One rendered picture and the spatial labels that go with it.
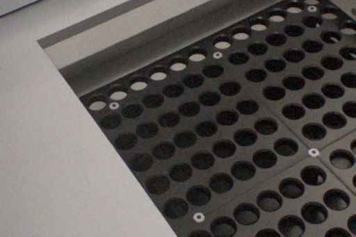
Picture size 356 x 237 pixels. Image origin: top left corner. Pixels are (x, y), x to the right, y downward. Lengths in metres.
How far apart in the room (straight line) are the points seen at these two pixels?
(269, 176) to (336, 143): 0.04
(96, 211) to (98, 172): 0.02
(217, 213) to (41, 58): 0.12
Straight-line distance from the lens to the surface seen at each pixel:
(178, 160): 0.37
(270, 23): 0.45
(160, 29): 0.53
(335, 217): 0.35
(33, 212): 0.31
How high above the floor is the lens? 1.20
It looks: 48 degrees down
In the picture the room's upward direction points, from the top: 6 degrees counter-clockwise
